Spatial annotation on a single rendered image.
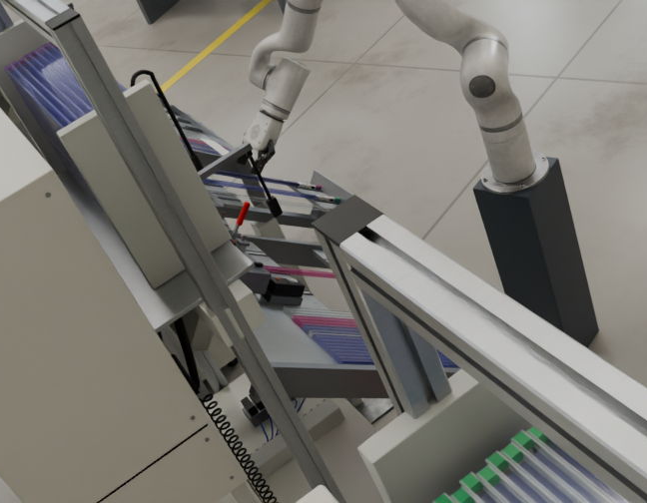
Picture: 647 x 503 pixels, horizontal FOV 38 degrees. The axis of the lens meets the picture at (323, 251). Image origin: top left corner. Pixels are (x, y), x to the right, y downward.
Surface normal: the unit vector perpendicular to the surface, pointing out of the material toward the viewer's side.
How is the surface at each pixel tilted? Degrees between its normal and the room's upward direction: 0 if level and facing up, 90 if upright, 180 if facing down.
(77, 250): 90
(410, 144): 0
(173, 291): 0
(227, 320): 90
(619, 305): 0
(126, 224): 90
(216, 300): 90
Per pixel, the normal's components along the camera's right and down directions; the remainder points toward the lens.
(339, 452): -0.33, -0.74
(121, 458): 0.50, 0.39
